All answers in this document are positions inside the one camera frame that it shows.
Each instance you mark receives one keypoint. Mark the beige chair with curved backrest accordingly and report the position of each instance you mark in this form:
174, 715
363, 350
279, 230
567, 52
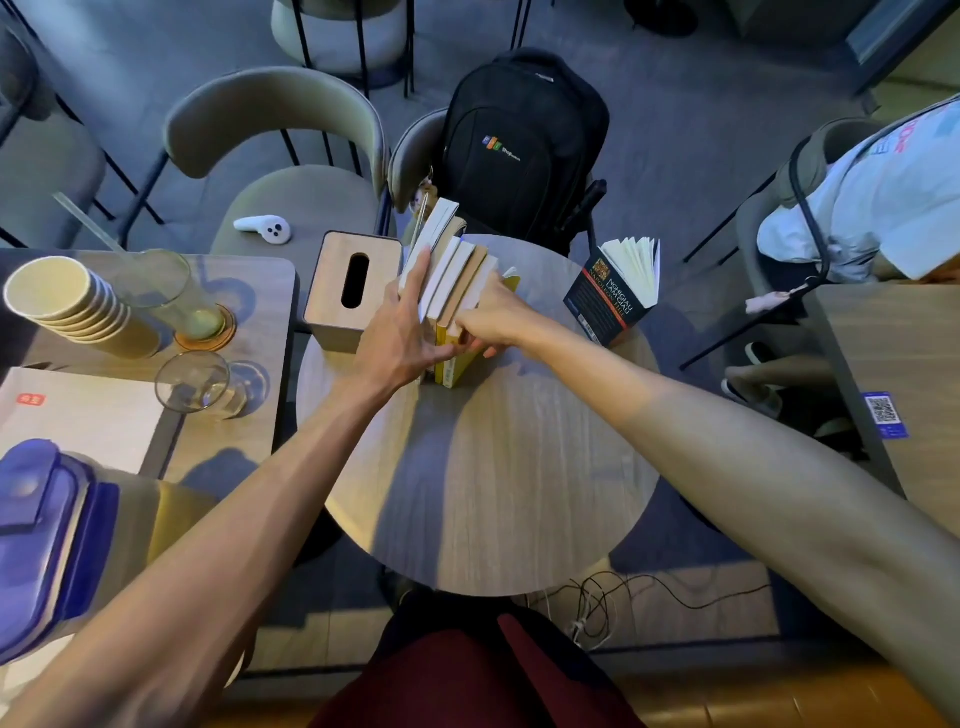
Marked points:
277, 120

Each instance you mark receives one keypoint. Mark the orange round coaster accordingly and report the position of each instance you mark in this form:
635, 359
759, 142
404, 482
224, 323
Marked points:
217, 339

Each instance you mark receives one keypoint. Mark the blue code sticker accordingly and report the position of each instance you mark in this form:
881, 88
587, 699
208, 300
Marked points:
885, 414

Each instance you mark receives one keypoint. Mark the person's left thumb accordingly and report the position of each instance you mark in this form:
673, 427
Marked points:
442, 345

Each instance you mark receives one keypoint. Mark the yellow cover book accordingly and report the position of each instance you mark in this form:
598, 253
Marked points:
454, 371

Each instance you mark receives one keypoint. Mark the white box with red label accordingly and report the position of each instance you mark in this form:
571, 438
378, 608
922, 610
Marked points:
82, 424

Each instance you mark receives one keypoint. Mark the blue lidded plastic container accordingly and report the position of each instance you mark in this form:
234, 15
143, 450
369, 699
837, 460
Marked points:
45, 540

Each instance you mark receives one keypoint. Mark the beige chair with black frame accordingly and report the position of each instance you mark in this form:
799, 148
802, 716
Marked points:
341, 37

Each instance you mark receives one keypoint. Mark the brown cover book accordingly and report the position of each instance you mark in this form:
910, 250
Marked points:
465, 285

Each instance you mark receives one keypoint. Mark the grey upholstered chair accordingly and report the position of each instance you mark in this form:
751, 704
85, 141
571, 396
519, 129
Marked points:
45, 172

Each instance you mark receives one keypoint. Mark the wooden tissue box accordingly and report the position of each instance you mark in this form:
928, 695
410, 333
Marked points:
330, 300

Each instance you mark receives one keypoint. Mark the person's dark red shorts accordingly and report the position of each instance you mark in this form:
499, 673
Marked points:
480, 675

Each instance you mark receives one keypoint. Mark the person's right hand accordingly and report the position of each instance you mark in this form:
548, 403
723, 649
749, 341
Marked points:
510, 319

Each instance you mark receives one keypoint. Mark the black backpack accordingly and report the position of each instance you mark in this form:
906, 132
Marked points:
525, 142

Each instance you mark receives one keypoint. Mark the beige chair holding backpack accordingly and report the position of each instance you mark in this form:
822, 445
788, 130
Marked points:
412, 157

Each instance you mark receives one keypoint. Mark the stack of paper cups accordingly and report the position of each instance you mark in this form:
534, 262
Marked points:
82, 307

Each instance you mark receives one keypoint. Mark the person's right forearm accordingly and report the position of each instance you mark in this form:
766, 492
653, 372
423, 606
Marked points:
750, 480

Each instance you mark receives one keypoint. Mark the person's left forearm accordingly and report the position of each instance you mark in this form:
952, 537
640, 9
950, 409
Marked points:
225, 547

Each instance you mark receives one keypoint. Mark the person's left hand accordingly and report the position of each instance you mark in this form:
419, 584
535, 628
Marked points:
390, 341

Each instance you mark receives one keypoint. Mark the tall drinking glass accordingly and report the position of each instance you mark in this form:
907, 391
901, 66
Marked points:
176, 296

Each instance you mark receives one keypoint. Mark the cream page book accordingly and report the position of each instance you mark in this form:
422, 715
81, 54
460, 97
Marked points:
448, 271

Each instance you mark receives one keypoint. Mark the person's right fingers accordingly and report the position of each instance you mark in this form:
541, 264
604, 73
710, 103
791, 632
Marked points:
474, 324

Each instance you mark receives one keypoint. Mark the white handheld controller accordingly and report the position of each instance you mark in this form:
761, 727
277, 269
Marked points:
266, 229

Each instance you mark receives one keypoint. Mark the white paperback book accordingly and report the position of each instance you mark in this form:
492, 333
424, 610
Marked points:
436, 223

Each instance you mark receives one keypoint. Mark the beige chair with black legs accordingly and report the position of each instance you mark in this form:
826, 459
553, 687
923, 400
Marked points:
757, 217

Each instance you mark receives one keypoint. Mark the short clear glass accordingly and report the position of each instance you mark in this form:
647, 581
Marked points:
196, 386

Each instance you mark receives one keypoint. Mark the black cover open book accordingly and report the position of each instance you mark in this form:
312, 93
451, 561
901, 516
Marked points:
604, 304

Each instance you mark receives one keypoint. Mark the clear drinking straw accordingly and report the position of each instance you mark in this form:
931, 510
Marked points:
86, 221

